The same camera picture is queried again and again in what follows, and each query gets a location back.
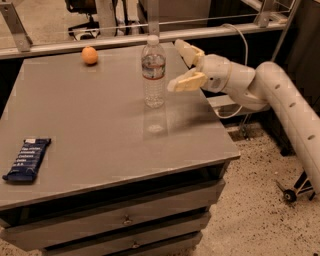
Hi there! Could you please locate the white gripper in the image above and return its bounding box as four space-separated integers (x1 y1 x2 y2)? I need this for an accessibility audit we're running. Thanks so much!
167 39 231 93

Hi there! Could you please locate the black wheeled cart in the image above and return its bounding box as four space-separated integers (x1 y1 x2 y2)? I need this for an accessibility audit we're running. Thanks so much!
276 171 316 203

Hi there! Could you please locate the grey metal railing frame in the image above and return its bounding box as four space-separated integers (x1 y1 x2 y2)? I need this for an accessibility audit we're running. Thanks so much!
0 0 303 118

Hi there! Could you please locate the grey drawer cabinet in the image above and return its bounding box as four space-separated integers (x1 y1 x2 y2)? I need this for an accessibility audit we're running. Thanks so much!
0 47 239 256

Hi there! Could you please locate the white cable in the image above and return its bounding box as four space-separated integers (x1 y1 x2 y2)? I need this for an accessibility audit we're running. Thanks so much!
215 23 250 120

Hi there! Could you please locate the dark blue snack bar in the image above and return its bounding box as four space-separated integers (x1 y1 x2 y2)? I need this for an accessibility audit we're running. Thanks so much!
2 138 51 182

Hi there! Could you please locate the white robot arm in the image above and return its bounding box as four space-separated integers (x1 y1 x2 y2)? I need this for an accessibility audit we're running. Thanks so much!
168 39 320 194

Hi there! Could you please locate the black office chair base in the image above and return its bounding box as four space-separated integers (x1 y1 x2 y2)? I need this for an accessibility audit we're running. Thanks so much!
65 0 100 41

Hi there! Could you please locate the orange fruit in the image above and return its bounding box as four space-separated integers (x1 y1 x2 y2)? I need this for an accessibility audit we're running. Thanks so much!
81 46 98 65

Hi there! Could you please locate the clear plastic water bottle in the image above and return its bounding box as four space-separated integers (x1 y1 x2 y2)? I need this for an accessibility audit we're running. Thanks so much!
141 35 166 108

